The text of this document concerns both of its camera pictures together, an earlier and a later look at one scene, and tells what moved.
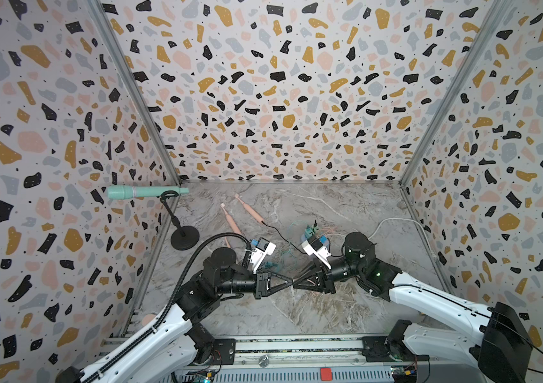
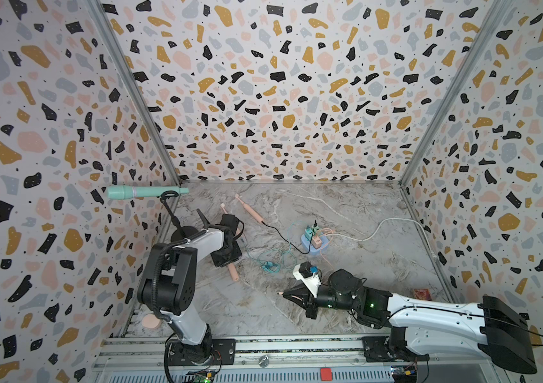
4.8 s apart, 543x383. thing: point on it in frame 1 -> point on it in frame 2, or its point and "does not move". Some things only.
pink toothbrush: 251,212 does not move
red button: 326,374 does not move
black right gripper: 321,278 -> 311,305
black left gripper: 263,290 -> 221,262
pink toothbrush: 231,223 does not move
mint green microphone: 127,191 does not move
